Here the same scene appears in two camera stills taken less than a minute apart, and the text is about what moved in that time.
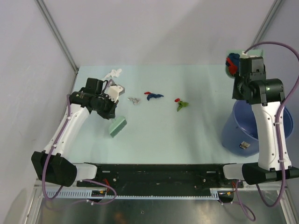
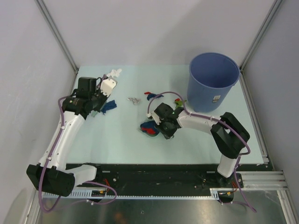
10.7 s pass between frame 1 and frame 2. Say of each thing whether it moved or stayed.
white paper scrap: stayed
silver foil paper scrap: stayed
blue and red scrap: stayed
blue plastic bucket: moved
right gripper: moved
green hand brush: moved
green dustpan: moved
